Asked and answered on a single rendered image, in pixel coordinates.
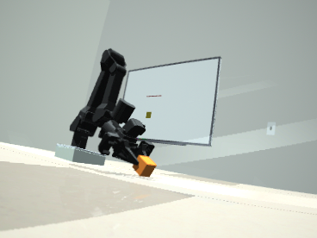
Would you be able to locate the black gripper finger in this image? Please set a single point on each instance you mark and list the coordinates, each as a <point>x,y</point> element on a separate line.
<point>124,153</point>
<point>141,151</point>

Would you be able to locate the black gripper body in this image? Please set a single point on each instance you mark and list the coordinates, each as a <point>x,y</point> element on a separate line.
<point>111,139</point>

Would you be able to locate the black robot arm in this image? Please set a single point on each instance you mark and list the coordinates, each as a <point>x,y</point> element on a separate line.
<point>101,110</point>

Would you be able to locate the orange block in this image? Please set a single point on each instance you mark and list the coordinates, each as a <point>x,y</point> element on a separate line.
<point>145,166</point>

